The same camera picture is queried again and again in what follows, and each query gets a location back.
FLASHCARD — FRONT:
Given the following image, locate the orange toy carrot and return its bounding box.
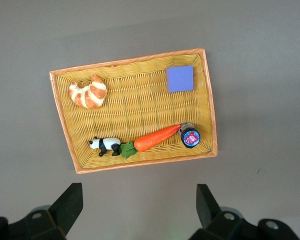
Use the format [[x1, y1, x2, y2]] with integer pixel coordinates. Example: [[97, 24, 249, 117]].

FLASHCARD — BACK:
[[119, 123, 182, 160]]

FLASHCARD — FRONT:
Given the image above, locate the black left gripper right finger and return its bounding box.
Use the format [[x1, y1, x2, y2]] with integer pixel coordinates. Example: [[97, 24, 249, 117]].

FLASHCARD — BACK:
[[188, 183, 259, 240]]

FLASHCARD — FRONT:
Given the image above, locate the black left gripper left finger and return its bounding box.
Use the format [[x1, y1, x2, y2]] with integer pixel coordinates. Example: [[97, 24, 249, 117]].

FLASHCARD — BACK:
[[7, 182, 84, 240]]

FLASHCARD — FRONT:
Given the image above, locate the yellow basket with orange rim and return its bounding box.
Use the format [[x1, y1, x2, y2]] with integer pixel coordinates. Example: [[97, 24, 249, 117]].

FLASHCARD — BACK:
[[49, 48, 219, 175]]

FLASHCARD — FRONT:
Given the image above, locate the purple foam block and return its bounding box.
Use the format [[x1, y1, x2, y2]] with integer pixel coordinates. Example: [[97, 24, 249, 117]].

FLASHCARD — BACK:
[[165, 65, 195, 94]]

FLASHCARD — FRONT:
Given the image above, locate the toy croissant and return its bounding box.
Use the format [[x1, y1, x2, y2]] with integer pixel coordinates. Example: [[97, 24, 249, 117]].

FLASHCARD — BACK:
[[68, 74, 108, 110]]

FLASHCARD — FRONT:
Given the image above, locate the small purple-lidded jar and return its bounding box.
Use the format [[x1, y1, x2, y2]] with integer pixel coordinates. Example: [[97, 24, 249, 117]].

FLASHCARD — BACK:
[[178, 121, 202, 150]]

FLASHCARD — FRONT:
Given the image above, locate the toy panda figure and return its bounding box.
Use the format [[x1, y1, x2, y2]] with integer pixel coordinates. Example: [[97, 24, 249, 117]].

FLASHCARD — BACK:
[[88, 136, 122, 158]]

